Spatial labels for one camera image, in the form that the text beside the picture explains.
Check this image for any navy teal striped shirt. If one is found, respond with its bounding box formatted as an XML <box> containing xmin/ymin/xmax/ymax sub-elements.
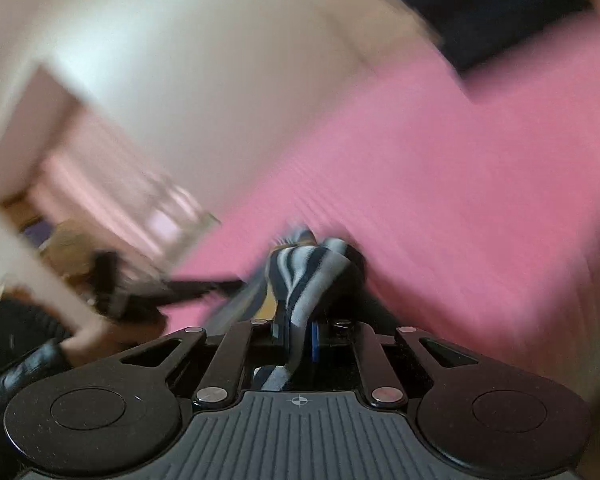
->
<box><xmin>199</xmin><ymin>226</ymin><xmax>368</xmax><ymax>394</ymax></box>

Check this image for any pink ribbed bed blanket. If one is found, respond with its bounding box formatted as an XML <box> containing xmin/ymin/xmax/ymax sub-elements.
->
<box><xmin>178</xmin><ymin>0</ymin><xmax>600</xmax><ymax>399</ymax></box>

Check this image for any pink curtain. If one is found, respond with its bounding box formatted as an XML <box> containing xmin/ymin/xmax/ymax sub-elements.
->
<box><xmin>0</xmin><ymin>65</ymin><xmax>216</xmax><ymax>266</ymax></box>

